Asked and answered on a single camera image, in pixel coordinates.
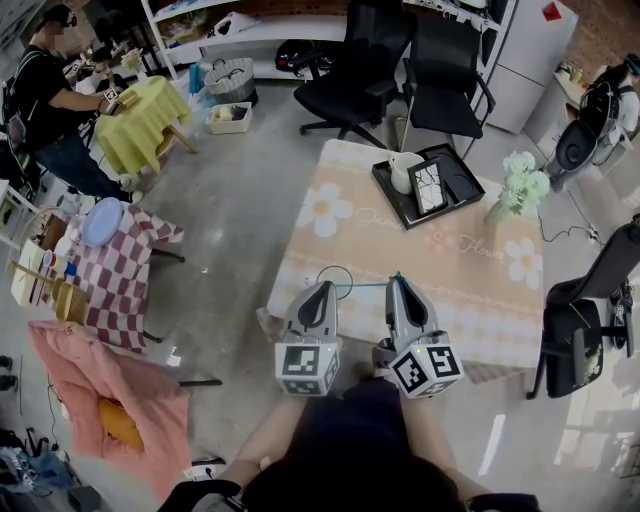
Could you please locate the checkered tablecloth table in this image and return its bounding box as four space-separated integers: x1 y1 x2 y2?
29 199 186 351

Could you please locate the small flower vase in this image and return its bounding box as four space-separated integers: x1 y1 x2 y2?
121 48 149 84

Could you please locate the white plastic bag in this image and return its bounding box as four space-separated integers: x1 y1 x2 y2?
206 12 254 39

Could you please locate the yellow wooden bucket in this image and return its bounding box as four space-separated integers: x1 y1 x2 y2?
52 279 90 324

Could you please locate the white refrigerator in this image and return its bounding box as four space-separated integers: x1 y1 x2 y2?
480 0 581 135

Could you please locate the grey woven basket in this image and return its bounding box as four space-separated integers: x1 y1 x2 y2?
203 57 257 101

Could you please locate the pink covered armchair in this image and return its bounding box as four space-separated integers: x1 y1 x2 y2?
27 319 224 501

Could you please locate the pale blue plate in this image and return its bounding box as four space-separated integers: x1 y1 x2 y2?
81 197 125 247

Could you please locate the person's dark clothing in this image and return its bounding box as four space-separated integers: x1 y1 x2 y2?
239 377 541 512

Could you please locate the white storage bin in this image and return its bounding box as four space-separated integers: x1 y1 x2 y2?
204 101 254 135

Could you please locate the green tablecloth round table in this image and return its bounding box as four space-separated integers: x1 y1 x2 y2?
93 74 194 176

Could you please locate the orange cushion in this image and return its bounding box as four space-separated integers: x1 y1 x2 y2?
97 398 146 454

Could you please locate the white shelving unit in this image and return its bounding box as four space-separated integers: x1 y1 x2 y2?
142 0 516 81

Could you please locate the wicker basket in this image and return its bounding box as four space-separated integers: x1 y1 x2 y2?
22 204 69 249

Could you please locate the green plant sprig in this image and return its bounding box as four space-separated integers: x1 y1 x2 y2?
579 344 606 386

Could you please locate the vase of white flowers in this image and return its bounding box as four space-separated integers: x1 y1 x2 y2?
483 150 551 227

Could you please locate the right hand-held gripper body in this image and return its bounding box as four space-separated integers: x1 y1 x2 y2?
372 332 466 400

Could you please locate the person's left forearm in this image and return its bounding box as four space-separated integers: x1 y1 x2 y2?
222 395 309 489

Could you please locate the black tray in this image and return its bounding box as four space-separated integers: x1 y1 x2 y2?
370 143 487 232

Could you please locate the black bag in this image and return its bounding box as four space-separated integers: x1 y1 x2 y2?
275 38 336 76

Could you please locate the cream box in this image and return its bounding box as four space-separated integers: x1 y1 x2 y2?
7 242 51 307

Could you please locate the grey shell chair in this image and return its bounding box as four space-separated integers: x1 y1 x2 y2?
546 118 601 194

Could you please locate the white power strip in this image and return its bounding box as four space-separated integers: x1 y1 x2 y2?
182 462 221 481

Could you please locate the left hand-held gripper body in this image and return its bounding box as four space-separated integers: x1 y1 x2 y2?
274 339 344 399

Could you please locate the person's right forearm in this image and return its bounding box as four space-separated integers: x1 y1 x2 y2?
399 397 464 489

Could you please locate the black swivel chair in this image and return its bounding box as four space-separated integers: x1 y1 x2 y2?
525 222 640 400

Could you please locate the black strap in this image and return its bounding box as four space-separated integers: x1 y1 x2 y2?
167 478 246 512

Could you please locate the teal star wand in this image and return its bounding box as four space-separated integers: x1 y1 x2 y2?
338 271 404 290

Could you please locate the black framed picture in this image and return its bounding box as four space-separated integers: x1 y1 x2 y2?
407 155 449 219

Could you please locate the peach floral tablecloth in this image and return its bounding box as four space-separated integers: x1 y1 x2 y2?
267 138 546 374

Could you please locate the black mesh office chair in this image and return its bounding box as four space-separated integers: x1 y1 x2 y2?
293 0 419 141

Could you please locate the black chair with armrests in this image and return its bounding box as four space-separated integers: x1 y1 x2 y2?
399 17 497 151

